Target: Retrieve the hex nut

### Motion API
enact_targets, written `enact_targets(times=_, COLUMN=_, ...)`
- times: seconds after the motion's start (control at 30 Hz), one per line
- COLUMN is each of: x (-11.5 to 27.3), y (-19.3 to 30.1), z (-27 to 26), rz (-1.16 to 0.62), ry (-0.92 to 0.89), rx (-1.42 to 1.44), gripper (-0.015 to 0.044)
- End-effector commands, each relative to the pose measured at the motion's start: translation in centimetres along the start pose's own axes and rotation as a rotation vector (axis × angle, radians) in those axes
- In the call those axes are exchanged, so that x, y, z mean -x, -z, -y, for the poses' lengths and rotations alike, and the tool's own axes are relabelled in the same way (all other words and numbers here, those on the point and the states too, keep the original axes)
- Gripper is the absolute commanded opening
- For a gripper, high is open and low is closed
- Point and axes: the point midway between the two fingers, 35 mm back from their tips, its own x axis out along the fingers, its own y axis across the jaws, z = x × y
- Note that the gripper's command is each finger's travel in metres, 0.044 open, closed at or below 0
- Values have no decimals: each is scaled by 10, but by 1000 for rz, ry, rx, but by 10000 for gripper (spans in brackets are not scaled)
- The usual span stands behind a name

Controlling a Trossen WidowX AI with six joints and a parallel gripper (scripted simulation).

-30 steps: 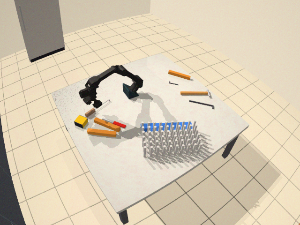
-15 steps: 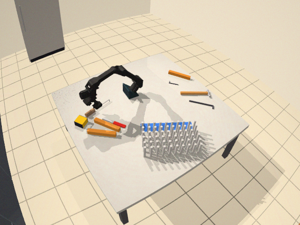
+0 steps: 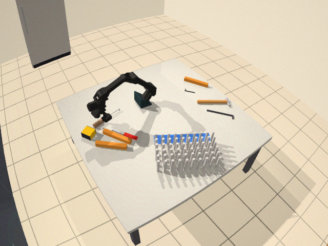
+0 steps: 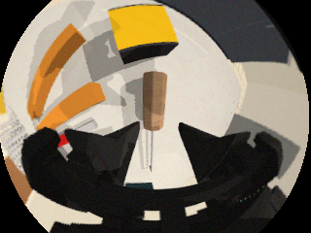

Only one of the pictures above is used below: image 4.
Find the orange flat bar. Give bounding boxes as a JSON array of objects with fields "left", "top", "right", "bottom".
[
  {"left": 26, "top": 22, "right": 86, "bottom": 120},
  {"left": 36, "top": 82, "right": 106, "bottom": 131}
]

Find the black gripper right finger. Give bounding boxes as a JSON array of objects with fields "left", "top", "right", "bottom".
[{"left": 179, "top": 123, "right": 250, "bottom": 183}]

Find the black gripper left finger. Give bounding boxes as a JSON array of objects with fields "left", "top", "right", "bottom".
[{"left": 63, "top": 121, "right": 140, "bottom": 186}]

